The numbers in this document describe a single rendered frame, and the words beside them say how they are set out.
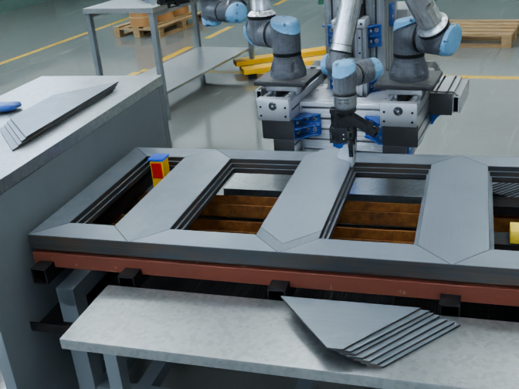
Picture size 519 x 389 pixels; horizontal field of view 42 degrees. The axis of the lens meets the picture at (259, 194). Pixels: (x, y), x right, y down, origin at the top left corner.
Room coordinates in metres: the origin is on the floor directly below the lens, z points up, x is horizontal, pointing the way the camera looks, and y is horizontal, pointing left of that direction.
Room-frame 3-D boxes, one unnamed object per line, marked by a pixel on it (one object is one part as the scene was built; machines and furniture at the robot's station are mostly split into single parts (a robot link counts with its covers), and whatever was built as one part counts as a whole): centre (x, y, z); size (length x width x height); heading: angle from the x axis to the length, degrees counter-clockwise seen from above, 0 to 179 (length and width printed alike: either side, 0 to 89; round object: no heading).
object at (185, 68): (6.58, 0.62, 0.49); 1.80 x 0.70 x 0.99; 153
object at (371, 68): (2.24, -0.38, 1.17); 0.11 x 0.11 x 0.08; 38
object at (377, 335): (1.34, -0.21, 0.77); 0.45 x 0.20 x 0.04; 71
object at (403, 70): (2.57, -0.61, 1.09); 0.15 x 0.15 x 0.10
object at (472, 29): (7.72, -2.43, 0.07); 1.20 x 0.80 x 0.14; 62
